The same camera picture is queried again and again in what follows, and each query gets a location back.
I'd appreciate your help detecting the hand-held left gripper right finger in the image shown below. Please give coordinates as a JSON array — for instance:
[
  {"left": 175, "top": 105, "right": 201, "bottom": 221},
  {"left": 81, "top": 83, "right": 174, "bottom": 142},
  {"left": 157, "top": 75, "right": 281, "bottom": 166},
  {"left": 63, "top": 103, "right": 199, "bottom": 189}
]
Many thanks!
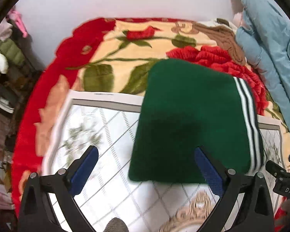
[{"left": 194, "top": 146, "right": 275, "bottom": 232}]

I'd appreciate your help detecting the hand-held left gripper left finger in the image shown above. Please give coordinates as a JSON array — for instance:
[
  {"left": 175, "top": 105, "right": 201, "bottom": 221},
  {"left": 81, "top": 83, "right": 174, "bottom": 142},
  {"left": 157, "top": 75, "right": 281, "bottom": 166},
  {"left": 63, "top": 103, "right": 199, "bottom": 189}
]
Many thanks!
[{"left": 18, "top": 145, "right": 99, "bottom": 232}]

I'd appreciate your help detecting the green and white varsity jacket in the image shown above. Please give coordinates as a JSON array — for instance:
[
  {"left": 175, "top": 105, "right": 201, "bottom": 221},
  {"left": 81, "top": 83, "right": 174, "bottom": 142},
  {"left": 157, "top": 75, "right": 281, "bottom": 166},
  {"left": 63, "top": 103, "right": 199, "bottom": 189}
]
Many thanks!
[{"left": 128, "top": 58, "right": 265, "bottom": 184}]

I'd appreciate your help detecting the white grid-patterned bed mat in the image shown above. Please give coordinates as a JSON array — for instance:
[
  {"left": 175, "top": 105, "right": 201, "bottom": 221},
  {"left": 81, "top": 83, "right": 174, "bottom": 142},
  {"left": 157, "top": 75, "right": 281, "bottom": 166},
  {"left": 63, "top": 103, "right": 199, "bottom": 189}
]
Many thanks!
[{"left": 42, "top": 90, "right": 290, "bottom": 232}]

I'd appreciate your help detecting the light blue puffer jacket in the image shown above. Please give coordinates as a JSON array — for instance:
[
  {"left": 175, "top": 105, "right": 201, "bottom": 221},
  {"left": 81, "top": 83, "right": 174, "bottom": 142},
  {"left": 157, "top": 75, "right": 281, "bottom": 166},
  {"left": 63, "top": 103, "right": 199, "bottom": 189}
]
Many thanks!
[{"left": 228, "top": 0, "right": 290, "bottom": 136}]

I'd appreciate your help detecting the red floral blanket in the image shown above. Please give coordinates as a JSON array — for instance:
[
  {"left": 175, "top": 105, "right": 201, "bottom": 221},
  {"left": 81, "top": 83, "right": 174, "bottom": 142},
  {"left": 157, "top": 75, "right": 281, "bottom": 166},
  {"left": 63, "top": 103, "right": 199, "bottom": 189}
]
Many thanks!
[{"left": 11, "top": 17, "right": 290, "bottom": 232}]

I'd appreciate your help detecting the brown knit cloth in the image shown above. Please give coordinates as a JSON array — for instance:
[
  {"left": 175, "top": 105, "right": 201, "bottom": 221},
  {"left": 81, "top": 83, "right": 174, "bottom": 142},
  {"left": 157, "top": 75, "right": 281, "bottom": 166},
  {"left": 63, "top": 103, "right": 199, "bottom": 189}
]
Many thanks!
[{"left": 196, "top": 22, "right": 247, "bottom": 66}]

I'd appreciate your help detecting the olive puffer jacket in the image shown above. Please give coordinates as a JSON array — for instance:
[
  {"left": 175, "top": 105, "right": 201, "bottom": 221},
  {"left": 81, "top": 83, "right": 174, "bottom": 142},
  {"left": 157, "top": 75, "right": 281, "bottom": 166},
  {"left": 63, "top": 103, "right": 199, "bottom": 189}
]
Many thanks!
[{"left": 0, "top": 39, "right": 25, "bottom": 66}]

